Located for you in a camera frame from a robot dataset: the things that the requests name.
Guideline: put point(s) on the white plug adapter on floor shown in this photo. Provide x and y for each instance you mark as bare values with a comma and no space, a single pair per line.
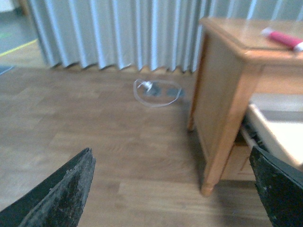
147,85

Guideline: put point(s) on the black drawer slide rail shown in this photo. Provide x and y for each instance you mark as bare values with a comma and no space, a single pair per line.
253,134

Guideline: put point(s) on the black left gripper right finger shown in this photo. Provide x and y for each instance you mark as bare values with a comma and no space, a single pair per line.
280,188

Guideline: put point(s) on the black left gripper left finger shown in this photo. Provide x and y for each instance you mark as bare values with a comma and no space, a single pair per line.
58,201

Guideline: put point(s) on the light blue-grey curtain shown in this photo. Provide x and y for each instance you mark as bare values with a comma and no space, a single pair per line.
152,33

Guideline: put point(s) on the open metal floor socket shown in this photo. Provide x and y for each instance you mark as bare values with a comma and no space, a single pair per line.
154,91

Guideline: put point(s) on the closed metal floor socket cover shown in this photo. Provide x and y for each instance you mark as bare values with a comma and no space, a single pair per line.
172,92

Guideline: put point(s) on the wooden drawer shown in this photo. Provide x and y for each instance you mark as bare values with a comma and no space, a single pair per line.
280,128
238,166

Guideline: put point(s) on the pink marker with white caps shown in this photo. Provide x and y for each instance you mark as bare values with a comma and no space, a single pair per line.
295,43

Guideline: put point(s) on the wooden nightstand cabinet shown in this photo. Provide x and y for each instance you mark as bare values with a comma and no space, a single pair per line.
236,61

